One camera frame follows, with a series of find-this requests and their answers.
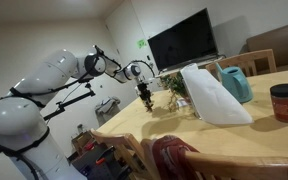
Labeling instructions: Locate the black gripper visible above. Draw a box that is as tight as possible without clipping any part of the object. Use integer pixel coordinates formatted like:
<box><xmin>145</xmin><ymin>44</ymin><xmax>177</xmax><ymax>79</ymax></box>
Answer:
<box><xmin>137</xmin><ymin>81</ymin><xmax>154</xmax><ymax>109</ymax></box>

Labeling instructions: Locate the brown star-shaped ornament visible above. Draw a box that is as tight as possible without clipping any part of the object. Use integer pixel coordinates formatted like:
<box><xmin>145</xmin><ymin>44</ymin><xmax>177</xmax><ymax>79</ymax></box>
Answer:
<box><xmin>145</xmin><ymin>103</ymin><xmax>155</xmax><ymax>114</ymax></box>

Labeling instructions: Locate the potted green trailing plant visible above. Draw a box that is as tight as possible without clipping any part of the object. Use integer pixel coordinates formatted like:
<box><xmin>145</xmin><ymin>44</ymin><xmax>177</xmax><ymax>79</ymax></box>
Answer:
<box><xmin>158</xmin><ymin>71</ymin><xmax>193</xmax><ymax>113</ymax></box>

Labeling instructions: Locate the white napkin under plant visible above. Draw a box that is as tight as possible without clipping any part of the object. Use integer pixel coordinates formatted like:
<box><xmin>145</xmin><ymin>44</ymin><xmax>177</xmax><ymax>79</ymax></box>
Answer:
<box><xmin>176</xmin><ymin>98</ymin><xmax>190</xmax><ymax>109</ymax></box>

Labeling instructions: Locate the white television stand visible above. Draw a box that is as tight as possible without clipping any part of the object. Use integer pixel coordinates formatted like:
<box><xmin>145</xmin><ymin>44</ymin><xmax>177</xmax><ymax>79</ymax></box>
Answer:
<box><xmin>155</xmin><ymin>54</ymin><xmax>227</xmax><ymax>80</ymax></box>

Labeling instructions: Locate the grey cloth bag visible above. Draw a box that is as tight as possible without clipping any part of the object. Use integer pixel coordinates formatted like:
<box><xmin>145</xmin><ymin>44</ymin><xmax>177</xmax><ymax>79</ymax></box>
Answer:
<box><xmin>94</xmin><ymin>96</ymin><xmax>122</xmax><ymax>118</ymax></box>

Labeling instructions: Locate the wooden slat-back chair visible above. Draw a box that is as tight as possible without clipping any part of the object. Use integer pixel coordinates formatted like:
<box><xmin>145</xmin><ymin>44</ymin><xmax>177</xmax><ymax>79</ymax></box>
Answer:
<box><xmin>89</xmin><ymin>128</ymin><xmax>146</xmax><ymax>180</ymax></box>
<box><xmin>204</xmin><ymin>48</ymin><xmax>278</xmax><ymax>79</ymax></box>

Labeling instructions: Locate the green sticky note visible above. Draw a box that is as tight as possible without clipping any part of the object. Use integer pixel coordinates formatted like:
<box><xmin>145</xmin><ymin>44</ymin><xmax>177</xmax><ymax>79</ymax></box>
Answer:
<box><xmin>136</xmin><ymin>39</ymin><xmax>148</xmax><ymax>50</ymax></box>

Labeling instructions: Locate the red patterned cloth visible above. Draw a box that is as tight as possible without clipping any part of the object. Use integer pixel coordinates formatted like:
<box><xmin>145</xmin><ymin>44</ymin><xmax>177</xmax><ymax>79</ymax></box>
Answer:
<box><xmin>149</xmin><ymin>134</ymin><xmax>200</xmax><ymax>180</ymax></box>

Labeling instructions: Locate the white paper towel roll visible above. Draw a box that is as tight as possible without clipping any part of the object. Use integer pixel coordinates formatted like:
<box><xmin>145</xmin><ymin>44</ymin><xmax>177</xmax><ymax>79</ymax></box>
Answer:
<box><xmin>179</xmin><ymin>63</ymin><xmax>254</xmax><ymax>125</ymax></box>

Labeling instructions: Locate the black flat screen television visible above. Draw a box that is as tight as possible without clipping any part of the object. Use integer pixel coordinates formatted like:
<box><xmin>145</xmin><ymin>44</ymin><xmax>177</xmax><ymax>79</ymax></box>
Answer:
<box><xmin>147</xmin><ymin>8</ymin><xmax>219</xmax><ymax>73</ymax></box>

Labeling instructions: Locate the black storage case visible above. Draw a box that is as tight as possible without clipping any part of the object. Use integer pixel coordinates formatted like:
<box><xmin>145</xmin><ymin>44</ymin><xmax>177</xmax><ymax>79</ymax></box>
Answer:
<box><xmin>71</xmin><ymin>145</ymin><xmax>132</xmax><ymax>180</ymax></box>

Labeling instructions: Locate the teal watering can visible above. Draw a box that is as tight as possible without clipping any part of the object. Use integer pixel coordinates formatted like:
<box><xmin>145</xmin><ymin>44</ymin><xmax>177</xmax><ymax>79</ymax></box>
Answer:
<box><xmin>214</xmin><ymin>62</ymin><xmax>254</xmax><ymax>104</ymax></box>

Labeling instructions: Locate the red-brown jar black lid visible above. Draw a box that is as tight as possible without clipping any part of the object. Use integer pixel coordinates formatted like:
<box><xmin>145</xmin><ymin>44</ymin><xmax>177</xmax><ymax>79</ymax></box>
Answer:
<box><xmin>269</xmin><ymin>83</ymin><xmax>288</xmax><ymax>124</ymax></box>

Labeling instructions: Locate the brown sofa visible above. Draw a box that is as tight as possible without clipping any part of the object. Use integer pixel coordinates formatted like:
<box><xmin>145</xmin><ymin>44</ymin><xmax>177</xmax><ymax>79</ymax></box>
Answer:
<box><xmin>240</xmin><ymin>19</ymin><xmax>288</xmax><ymax>73</ymax></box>

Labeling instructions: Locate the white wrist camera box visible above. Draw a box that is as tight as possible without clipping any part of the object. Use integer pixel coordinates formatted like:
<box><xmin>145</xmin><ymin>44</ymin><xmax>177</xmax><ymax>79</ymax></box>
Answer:
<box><xmin>134</xmin><ymin>76</ymin><xmax>146</xmax><ymax>87</ymax></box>

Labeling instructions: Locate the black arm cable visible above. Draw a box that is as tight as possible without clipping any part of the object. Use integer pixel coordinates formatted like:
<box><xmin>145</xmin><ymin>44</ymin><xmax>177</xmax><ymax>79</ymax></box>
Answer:
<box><xmin>9</xmin><ymin>45</ymin><xmax>157</xmax><ymax>99</ymax></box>

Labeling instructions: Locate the black camera on stand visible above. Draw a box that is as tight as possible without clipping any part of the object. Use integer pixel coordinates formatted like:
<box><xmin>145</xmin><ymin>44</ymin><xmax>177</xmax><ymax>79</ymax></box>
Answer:
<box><xmin>82</xmin><ymin>76</ymin><xmax>95</xmax><ymax>84</ymax></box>

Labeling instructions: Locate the black articulated camera stand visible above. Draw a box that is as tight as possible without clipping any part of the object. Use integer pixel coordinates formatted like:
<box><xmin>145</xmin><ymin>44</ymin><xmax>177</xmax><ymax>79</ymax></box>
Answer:
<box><xmin>43</xmin><ymin>82</ymin><xmax>97</xmax><ymax>122</ymax></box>

